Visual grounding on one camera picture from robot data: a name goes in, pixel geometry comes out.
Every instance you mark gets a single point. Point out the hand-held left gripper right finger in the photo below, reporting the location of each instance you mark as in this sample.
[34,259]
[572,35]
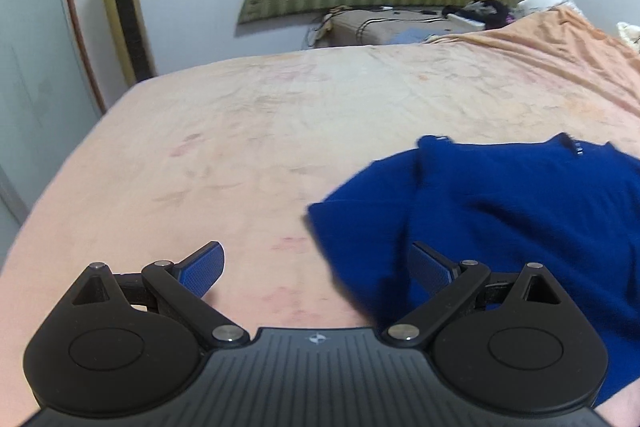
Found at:
[430,272]

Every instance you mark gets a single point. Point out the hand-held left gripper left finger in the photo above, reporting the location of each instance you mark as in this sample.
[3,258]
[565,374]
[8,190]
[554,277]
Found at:
[202,269]

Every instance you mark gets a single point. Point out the blue knit sweater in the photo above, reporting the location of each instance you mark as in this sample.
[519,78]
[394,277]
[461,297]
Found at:
[500,207]

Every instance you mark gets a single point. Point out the cream patterned cloth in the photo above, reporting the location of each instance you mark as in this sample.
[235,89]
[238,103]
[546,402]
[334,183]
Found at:
[629,37]

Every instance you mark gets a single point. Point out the gold tower air conditioner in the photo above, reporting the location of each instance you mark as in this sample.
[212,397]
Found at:
[125,7]

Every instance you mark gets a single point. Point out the white wardrobe with floral decals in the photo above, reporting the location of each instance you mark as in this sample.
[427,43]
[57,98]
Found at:
[35,32]

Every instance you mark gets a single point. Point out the peach bed blanket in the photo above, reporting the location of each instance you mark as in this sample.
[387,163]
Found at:
[225,132]

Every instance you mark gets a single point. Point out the black cloth bundle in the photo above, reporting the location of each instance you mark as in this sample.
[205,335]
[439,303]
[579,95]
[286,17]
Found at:
[492,12]

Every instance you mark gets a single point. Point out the white power strip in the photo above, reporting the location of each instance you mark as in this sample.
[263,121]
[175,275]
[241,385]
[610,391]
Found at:
[465,22]

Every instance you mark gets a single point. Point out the brown cardboard box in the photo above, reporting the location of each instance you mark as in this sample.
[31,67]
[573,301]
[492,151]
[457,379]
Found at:
[370,29]

